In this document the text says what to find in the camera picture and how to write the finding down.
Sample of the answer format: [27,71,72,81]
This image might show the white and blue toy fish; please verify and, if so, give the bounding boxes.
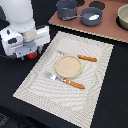
[89,15,100,20]

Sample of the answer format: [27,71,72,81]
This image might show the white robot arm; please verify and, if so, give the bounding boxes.
[0,0,50,58]

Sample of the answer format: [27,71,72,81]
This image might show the knife with orange handle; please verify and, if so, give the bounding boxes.
[56,51,97,62]

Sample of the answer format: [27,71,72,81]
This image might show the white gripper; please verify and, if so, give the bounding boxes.
[0,26,50,58]

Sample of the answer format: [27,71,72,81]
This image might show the beige bowl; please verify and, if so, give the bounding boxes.
[118,4,128,30]

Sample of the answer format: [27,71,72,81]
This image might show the grey cooking pot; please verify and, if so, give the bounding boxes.
[56,0,77,19]

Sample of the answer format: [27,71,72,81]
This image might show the white woven placemat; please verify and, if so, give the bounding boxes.
[13,31,113,128]

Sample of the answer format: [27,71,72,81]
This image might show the beige round plate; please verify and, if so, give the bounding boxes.
[55,55,83,78]

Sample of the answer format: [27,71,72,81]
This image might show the fork with orange handle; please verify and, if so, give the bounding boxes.
[44,72,85,89]

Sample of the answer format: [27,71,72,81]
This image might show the red toy tomato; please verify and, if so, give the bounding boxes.
[27,51,37,59]

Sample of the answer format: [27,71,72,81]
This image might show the grey frying pan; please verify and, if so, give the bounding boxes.
[63,7,103,26]

